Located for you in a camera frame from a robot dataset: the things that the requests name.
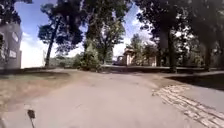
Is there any grey asphalt road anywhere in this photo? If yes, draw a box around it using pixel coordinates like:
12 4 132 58
0 68 224 128

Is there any grey paved path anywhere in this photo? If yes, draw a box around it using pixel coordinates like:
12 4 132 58
179 84 224 114

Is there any small tan building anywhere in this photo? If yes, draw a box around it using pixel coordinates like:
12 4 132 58
121 47 158 67

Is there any group of trees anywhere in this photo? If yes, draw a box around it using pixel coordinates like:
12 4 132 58
0 0 224 73

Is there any grey building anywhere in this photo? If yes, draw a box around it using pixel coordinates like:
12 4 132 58
0 22 24 70

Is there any shaded grass verge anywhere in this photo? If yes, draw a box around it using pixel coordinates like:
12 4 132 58
165 73 224 92

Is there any green bush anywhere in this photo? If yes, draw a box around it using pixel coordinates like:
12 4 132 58
78 43 103 72

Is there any cobblestone strip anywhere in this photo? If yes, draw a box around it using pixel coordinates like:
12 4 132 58
151 83 224 128

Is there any dry grass patch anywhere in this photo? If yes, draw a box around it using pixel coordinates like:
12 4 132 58
0 71 81 114

